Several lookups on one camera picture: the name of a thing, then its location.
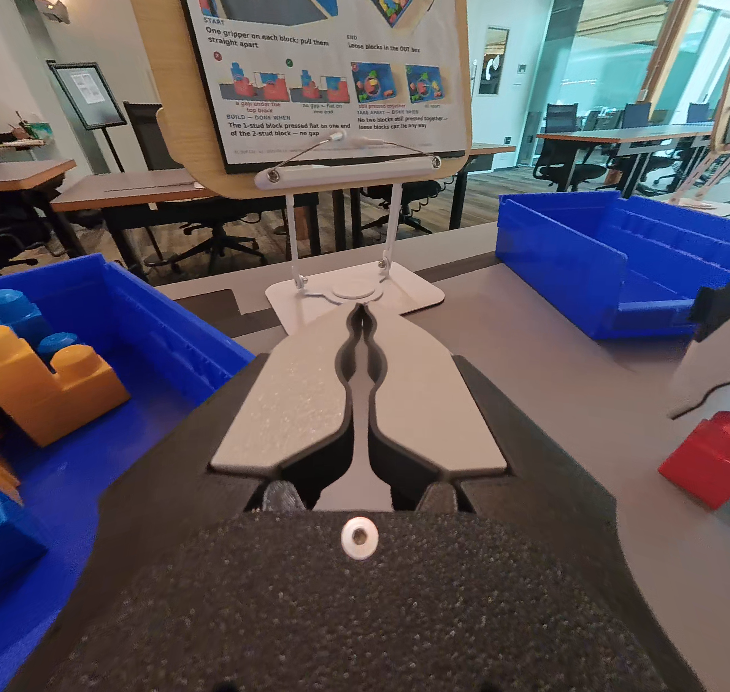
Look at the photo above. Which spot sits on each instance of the blue plastic bin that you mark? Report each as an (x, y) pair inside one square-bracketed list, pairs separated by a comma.
[(159, 338), (559, 258)]

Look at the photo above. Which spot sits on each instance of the sign on floor stand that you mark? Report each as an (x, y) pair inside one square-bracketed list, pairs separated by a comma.
[(85, 93)]

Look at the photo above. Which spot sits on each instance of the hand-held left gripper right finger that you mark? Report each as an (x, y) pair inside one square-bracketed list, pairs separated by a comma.
[(433, 412)]

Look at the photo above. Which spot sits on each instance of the phone icon wall sign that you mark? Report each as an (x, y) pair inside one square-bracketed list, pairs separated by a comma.
[(493, 59)]

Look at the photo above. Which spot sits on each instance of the instruction sheet on white stand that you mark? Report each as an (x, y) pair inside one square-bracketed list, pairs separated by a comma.
[(159, 76)]

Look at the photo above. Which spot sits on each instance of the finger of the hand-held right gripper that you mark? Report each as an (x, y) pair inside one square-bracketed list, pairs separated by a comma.
[(704, 370)]

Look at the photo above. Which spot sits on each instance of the black office chair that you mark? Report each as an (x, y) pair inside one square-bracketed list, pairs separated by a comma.
[(399, 196), (216, 241), (564, 167), (636, 113)]

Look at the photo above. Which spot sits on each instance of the wall light fixture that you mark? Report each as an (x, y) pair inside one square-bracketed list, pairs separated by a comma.
[(54, 12)]

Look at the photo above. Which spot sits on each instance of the pile of colourful mega blocks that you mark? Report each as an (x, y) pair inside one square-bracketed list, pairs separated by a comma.
[(57, 395)]

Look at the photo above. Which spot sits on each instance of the red mega block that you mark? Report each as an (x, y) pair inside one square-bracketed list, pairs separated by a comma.
[(701, 464)]

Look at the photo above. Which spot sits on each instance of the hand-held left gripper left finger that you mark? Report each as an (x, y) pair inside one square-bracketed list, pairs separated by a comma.
[(285, 407)]

